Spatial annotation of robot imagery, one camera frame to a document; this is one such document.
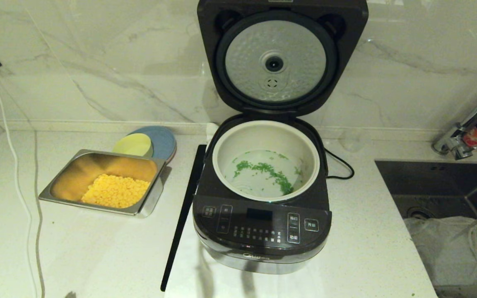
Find green grains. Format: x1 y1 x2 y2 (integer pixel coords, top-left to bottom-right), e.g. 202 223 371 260
231 150 303 197

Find black rice cooker lid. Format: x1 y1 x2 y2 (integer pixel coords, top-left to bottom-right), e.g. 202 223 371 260
198 0 369 118

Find white inner pot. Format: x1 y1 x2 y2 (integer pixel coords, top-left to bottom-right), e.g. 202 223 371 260
212 120 321 203

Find black rice cooker body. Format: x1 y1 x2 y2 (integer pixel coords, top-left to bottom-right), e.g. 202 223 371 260
193 115 332 275

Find blue plate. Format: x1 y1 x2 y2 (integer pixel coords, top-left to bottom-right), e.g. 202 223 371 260
129 126 177 164

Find long black flat strip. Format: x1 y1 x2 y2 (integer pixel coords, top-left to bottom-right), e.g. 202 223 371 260
161 144 207 292

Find yellow-green small dish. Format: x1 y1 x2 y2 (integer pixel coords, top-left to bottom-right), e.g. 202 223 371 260
112 133 153 158

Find yellow corn kernels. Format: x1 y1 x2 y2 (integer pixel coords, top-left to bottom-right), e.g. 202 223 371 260
81 174 151 209

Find stainless steel tray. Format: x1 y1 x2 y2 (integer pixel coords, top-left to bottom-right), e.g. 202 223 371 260
39 149 172 218

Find round metal sink drain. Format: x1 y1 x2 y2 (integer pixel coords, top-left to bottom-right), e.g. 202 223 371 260
405 206 429 220

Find chrome faucet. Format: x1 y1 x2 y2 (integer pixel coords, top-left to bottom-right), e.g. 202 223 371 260
431 81 477 161

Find white cloth with green specks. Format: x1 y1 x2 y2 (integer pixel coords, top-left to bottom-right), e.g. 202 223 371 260
404 216 477 290

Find black power cable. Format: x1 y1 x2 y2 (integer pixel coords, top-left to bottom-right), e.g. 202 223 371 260
323 148 355 180

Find white power cable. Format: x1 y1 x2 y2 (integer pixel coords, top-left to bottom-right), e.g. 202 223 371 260
0 55 42 298

